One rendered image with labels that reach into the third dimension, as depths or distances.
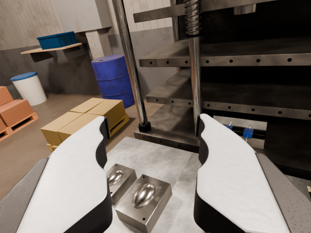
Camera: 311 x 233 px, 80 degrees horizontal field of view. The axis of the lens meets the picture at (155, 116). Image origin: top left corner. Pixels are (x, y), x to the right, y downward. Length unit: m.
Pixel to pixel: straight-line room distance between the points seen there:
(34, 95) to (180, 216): 5.02
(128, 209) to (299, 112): 0.86
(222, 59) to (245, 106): 0.27
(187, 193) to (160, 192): 0.14
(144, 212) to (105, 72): 2.95
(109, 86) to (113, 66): 0.37
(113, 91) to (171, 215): 2.96
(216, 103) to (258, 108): 0.21
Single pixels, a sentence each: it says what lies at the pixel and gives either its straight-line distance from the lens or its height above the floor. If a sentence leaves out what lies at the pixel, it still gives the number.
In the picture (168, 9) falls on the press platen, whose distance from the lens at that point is 1.10.
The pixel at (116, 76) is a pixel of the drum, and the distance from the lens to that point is 3.50.
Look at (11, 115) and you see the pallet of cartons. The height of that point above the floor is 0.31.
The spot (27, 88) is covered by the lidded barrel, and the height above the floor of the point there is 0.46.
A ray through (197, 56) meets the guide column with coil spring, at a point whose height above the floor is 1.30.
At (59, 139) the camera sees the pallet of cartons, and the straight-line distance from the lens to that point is 2.83.
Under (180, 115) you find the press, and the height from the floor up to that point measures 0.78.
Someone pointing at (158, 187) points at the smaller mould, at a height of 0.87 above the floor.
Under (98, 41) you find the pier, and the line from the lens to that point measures 3.99.
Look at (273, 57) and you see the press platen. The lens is 0.98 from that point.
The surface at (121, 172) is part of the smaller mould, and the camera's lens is 1.00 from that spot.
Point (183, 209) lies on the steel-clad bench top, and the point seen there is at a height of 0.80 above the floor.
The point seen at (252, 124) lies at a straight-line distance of 1.11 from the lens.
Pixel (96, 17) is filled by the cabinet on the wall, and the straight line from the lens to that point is 3.87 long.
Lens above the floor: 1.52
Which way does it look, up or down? 28 degrees down
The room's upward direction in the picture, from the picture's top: 10 degrees counter-clockwise
